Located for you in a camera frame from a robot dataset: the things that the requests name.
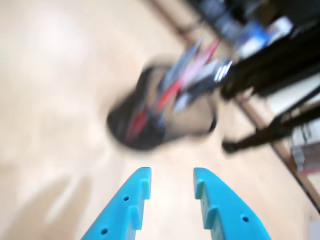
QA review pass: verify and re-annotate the black mesh pen holder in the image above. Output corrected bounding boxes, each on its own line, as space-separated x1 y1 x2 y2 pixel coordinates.
105 59 219 152

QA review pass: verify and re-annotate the white board panel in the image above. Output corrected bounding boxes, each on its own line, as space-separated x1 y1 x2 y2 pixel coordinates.
264 74 320 119

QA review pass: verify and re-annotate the black tripod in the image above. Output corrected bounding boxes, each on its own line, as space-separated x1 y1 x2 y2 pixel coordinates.
219 44 320 154

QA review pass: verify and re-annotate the grey clear retractable pen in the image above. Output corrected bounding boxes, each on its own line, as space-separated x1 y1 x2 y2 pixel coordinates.
157 36 206 106

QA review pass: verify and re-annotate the red white retractable pen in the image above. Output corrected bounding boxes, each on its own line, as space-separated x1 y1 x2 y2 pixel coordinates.
125 37 221 144

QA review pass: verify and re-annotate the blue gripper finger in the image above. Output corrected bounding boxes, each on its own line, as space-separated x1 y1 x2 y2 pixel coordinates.
192 167 272 240
79 166 153 240

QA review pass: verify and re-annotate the blue white box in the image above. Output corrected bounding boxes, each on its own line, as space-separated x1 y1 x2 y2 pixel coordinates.
234 15 295 59

